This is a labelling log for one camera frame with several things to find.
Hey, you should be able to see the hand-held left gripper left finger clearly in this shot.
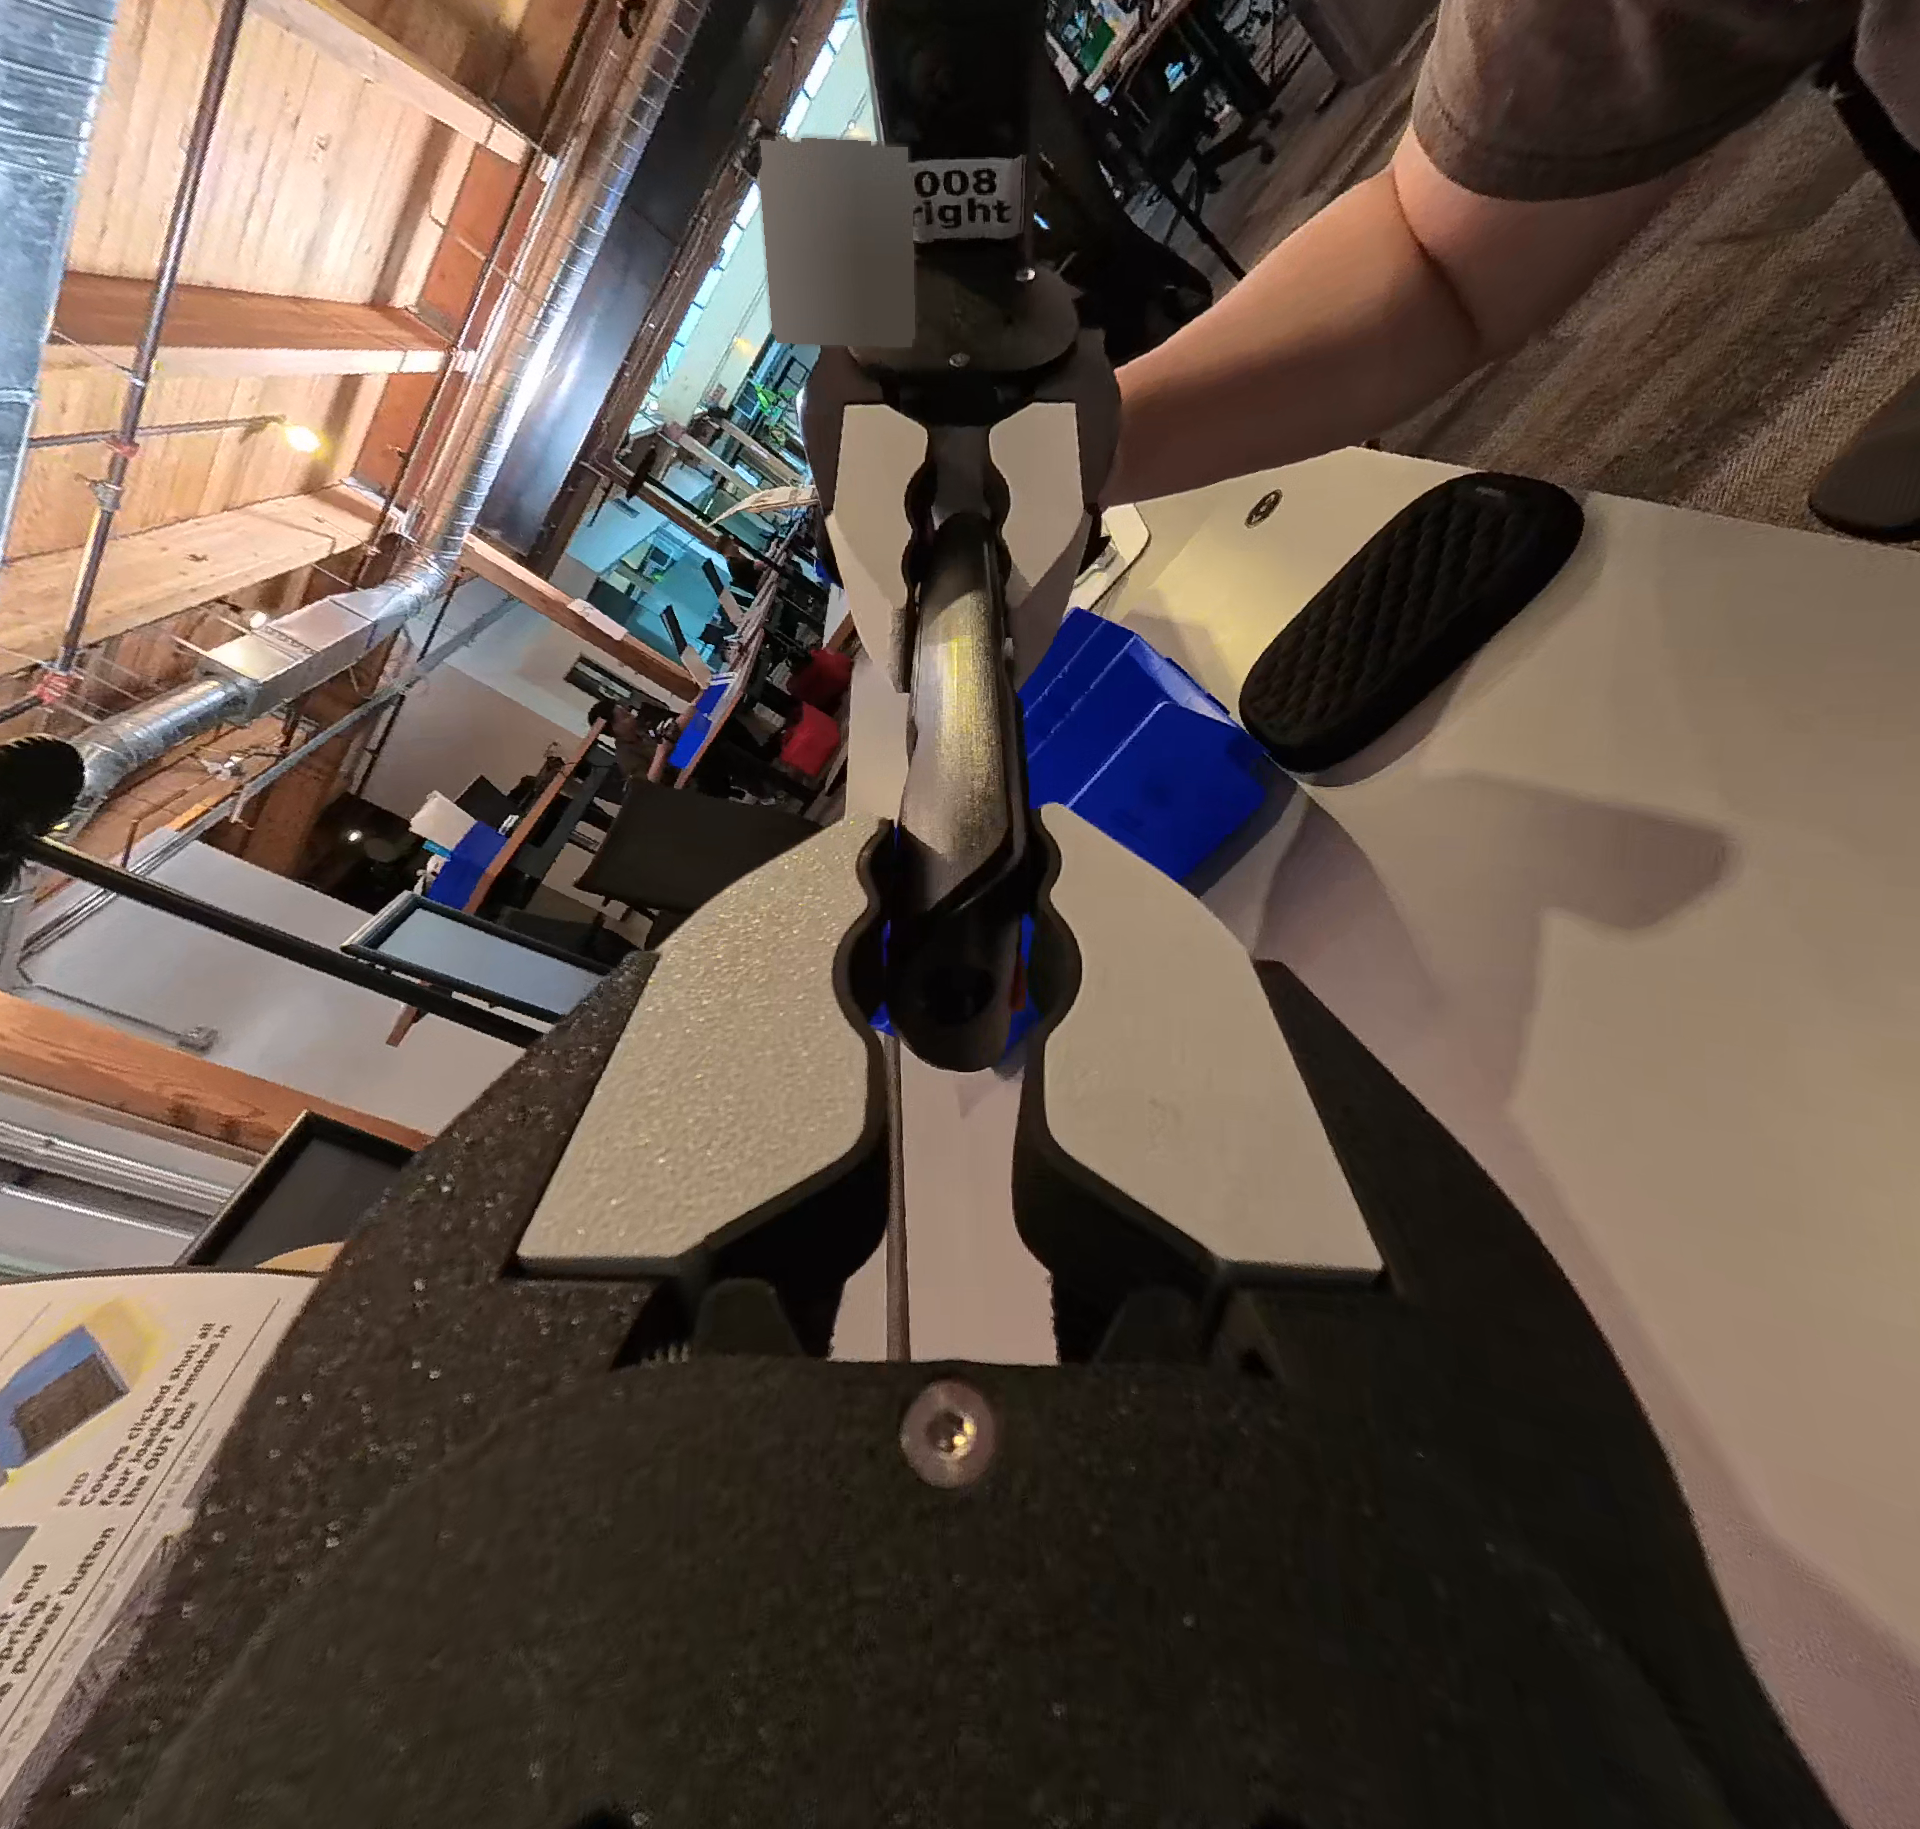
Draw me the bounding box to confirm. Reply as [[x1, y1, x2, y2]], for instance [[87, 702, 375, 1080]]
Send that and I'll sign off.
[[510, 804, 894, 1356]]

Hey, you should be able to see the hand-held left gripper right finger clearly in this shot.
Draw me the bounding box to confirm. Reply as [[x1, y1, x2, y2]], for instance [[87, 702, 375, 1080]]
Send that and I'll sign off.
[[1018, 804, 1391, 1363]]

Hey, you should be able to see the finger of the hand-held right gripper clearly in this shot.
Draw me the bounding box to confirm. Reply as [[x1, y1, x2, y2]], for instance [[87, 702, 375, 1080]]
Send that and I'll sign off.
[[823, 401, 946, 694], [981, 401, 1095, 669]]

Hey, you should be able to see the black remote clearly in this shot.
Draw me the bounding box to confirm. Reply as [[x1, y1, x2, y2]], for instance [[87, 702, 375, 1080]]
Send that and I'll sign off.
[[885, 510, 1036, 1071]]

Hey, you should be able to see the blue plastic bin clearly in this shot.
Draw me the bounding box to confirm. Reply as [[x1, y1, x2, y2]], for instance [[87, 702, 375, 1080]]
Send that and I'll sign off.
[[867, 606, 1269, 1042]]

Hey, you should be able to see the metal folding stand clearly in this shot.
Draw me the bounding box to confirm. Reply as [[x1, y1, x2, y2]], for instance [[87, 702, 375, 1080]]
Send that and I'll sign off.
[[1081, 502, 1154, 607]]

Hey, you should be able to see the black office chair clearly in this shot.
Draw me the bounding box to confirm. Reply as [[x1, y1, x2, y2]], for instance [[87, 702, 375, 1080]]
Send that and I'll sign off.
[[575, 779, 820, 948]]

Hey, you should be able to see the black wrist rest pad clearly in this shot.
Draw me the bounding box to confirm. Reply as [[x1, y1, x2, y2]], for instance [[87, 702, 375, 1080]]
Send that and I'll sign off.
[[1240, 471, 1588, 776]]

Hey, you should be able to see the dark framed panel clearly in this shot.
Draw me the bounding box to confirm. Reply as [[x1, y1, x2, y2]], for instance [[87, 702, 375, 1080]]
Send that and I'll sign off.
[[180, 1110, 437, 1276]]

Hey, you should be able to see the person's grey-brown t-shirt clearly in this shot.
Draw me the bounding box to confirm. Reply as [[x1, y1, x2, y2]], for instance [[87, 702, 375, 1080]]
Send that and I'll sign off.
[[1410, 0, 1920, 263]]

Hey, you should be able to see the printed instruction sheet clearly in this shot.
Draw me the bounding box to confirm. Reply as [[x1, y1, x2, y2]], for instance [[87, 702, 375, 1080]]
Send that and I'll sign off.
[[0, 1267, 322, 1756]]

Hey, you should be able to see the grey office chair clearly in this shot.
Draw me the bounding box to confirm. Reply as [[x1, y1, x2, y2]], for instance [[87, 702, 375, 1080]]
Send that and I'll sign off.
[[1806, 386, 1920, 539]]

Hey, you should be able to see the grey screen black frame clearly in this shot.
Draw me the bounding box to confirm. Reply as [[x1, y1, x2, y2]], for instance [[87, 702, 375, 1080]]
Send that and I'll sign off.
[[344, 891, 605, 1031]]

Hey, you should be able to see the silver ventilation duct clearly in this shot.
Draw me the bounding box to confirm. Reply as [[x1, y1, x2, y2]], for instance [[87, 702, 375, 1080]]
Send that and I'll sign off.
[[60, 554, 468, 797]]

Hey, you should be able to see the large silver duct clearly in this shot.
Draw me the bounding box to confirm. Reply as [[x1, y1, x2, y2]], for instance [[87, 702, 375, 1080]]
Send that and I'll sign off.
[[0, 0, 137, 554]]

